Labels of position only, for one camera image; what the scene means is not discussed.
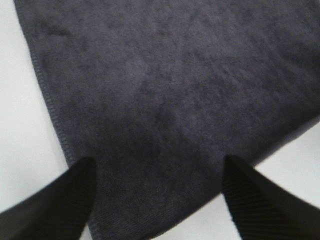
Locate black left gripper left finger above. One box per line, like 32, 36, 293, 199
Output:
0, 157, 97, 240

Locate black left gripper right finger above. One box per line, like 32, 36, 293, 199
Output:
222, 155, 320, 240

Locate dark grey towel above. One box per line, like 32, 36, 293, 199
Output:
14, 0, 320, 240

